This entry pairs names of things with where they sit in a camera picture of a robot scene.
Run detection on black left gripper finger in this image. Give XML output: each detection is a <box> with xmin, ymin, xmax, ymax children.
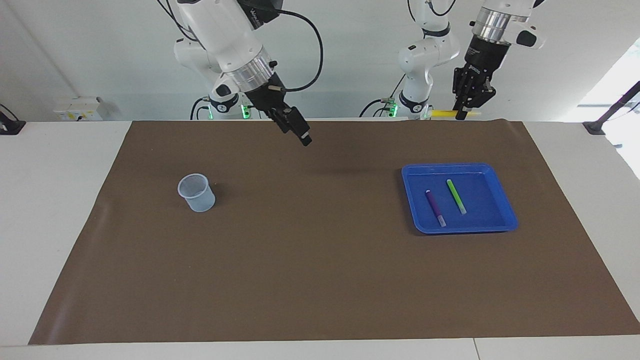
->
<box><xmin>452</xmin><ymin>67</ymin><xmax>473</xmax><ymax>121</ymax></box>
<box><xmin>465</xmin><ymin>82</ymin><xmax>497</xmax><ymax>120</ymax></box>

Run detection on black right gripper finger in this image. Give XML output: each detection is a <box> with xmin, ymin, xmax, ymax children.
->
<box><xmin>272</xmin><ymin>109</ymin><xmax>296</xmax><ymax>135</ymax></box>
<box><xmin>285</xmin><ymin>106</ymin><xmax>313</xmax><ymax>147</ymax></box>

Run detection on yellow marker pen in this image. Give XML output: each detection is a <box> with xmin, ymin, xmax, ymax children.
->
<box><xmin>430</xmin><ymin>110</ymin><xmax>482</xmax><ymax>119</ymax></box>

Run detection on green marker pen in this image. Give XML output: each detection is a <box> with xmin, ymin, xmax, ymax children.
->
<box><xmin>446</xmin><ymin>179</ymin><xmax>468</xmax><ymax>216</ymax></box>

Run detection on purple marker pen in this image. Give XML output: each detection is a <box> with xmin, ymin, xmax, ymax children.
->
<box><xmin>425</xmin><ymin>189</ymin><xmax>447</xmax><ymax>228</ymax></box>

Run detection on blue plastic tray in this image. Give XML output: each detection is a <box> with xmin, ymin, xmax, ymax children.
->
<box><xmin>401</xmin><ymin>162</ymin><xmax>519</xmax><ymax>235</ymax></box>

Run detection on clear plastic cup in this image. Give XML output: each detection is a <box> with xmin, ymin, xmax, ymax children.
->
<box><xmin>177</xmin><ymin>173</ymin><xmax>216</xmax><ymax>213</ymax></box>

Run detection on brown table mat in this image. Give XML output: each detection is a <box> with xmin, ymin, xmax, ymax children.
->
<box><xmin>28</xmin><ymin>120</ymin><xmax>640</xmax><ymax>346</ymax></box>

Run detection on black stand with pole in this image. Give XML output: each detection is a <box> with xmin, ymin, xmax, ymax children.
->
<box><xmin>582</xmin><ymin>82</ymin><xmax>640</xmax><ymax>136</ymax></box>

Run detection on black table clamp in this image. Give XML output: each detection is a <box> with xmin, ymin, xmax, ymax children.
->
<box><xmin>0</xmin><ymin>103</ymin><xmax>26</xmax><ymax>136</ymax></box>

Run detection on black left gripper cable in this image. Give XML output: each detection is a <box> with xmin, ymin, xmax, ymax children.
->
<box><xmin>407</xmin><ymin>0</ymin><xmax>457</xmax><ymax>28</ymax></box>

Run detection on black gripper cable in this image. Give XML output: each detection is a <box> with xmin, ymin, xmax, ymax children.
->
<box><xmin>407</xmin><ymin>0</ymin><xmax>457</xmax><ymax>28</ymax></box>
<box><xmin>157</xmin><ymin>0</ymin><xmax>325</xmax><ymax>93</ymax></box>

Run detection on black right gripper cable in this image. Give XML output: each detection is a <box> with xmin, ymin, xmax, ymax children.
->
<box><xmin>157</xmin><ymin>0</ymin><xmax>325</xmax><ymax>93</ymax></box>

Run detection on black arm base cables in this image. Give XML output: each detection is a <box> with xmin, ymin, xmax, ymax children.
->
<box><xmin>359</xmin><ymin>75</ymin><xmax>407</xmax><ymax>118</ymax></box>

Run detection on white wall socket box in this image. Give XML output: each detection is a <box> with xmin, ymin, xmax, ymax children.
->
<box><xmin>54</xmin><ymin>96</ymin><xmax>103</xmax><ymax>122</ymax></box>

